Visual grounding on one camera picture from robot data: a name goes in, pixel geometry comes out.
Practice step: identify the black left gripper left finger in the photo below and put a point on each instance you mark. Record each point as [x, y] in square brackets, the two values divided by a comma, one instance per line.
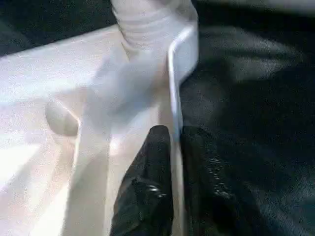
[147, 196]

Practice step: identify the white plastic table top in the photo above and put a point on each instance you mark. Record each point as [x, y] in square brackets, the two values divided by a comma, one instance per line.
[74, 98]

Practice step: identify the black work mat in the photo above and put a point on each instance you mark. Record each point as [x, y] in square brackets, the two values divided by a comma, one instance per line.
[256, 123]

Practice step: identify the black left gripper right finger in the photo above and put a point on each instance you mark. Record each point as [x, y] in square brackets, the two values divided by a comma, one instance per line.
[211, 196]

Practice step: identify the white plastic table leg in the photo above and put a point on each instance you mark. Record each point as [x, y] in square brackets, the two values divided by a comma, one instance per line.
[147, 19]

